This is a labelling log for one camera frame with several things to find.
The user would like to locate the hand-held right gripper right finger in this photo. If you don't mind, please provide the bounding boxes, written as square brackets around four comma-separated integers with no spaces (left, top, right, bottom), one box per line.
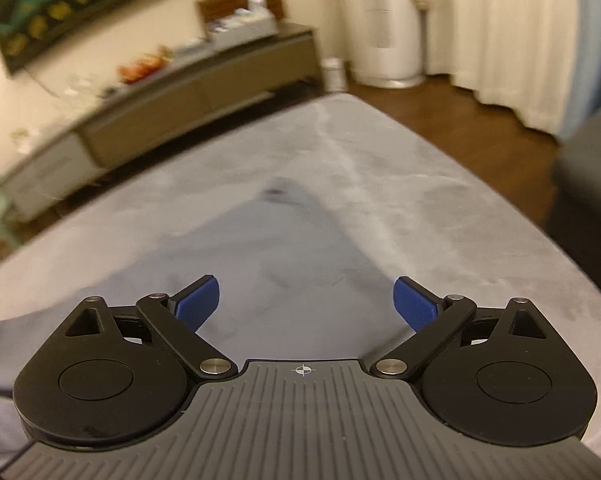
[373,275,546,378]

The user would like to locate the pale blue curtain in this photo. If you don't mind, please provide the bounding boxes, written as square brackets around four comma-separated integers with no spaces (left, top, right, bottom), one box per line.
[563,0,601,143]

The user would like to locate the small white bin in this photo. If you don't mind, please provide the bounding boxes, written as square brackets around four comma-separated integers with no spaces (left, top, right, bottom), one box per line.
[321,57,349,93]

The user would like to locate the white standing air conditioner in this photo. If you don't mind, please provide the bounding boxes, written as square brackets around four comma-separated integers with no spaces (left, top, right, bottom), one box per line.
[353,0,426,88]

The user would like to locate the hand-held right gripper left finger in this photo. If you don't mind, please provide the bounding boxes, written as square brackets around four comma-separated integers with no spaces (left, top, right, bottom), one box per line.
[63,275,238,380]

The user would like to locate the white curtain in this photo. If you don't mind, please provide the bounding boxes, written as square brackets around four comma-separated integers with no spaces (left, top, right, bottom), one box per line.
[331,0,581,136]

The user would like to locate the red fruit plate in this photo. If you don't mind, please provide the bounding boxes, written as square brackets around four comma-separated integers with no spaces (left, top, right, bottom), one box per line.
[118,50,174,83]

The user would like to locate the grey sideboard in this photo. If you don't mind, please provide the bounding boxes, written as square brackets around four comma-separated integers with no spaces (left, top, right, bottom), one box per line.
[0,25,326,223]

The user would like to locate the white storage basket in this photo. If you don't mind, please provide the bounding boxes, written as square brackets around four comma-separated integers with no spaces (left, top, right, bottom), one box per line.
[205,7,280,43]

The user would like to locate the wooden framed board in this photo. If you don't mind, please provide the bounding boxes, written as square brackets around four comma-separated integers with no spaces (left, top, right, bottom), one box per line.
[198,0,286,26]

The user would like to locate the dark grey sofa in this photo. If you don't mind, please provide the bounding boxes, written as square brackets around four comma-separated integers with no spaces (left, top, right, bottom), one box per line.
[548,102,601,286]

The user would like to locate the set of clear glass cups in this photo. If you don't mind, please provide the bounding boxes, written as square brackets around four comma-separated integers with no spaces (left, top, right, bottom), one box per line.
[63,72,110,103]

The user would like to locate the grey pants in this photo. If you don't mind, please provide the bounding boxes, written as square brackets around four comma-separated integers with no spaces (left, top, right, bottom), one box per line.
[0,177,399,461]

